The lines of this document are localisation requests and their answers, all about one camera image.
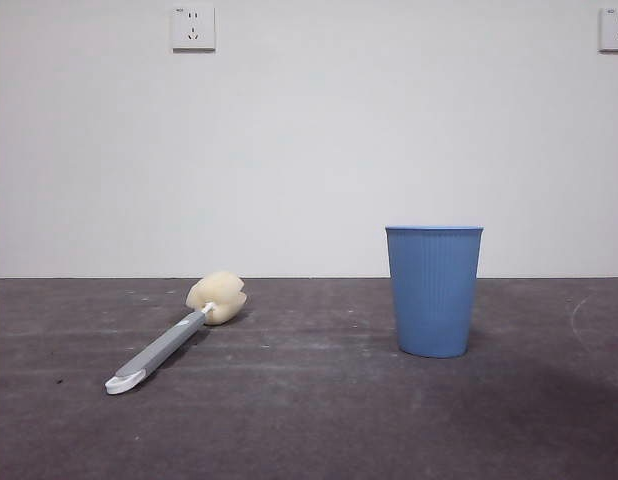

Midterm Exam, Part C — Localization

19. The white wall socket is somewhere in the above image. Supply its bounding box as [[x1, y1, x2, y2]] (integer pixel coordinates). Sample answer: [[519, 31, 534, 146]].
[[171, 4, 217, 53], [597, 7, 618, 54]]

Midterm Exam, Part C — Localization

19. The blue ribbed plastic cup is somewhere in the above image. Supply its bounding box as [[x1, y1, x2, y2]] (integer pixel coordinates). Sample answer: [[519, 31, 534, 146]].
[[384, 225, 485, 359]]

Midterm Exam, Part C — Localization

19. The grey-handled sponge cup brush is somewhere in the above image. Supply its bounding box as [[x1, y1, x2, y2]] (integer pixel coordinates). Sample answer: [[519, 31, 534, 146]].
[[104, 270, 249, 398]]

